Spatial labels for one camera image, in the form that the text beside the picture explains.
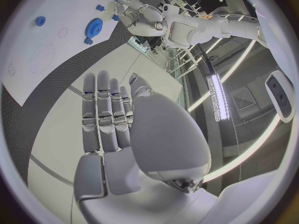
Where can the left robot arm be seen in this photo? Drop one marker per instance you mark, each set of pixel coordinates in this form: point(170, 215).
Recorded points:
point(210, 28)

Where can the blue peg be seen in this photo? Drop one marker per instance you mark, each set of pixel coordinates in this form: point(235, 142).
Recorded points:
point(100, 7)

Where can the large blue gear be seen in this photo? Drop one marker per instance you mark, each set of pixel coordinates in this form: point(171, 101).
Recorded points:
point(94, 28)

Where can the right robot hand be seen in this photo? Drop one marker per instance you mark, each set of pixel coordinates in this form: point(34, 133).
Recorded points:
point(163, 134)

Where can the small blue gear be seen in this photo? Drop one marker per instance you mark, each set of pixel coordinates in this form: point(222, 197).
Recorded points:
point(88, 40)

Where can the white task board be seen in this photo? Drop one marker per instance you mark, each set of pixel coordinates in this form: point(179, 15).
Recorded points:
point(58, 46)

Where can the white robot head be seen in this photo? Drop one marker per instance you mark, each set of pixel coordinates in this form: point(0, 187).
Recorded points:
point(280, 97)

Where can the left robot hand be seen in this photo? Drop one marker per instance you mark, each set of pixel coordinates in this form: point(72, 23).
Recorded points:
point(144, 20)

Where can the glowing light bar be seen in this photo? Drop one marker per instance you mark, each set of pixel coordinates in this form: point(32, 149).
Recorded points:
point(218, 97)

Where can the metal frame rack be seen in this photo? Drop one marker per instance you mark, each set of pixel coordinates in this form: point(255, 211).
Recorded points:
point(182, 63)

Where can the blue plug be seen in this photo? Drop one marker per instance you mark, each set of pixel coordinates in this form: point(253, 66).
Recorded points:
point(115, 18)

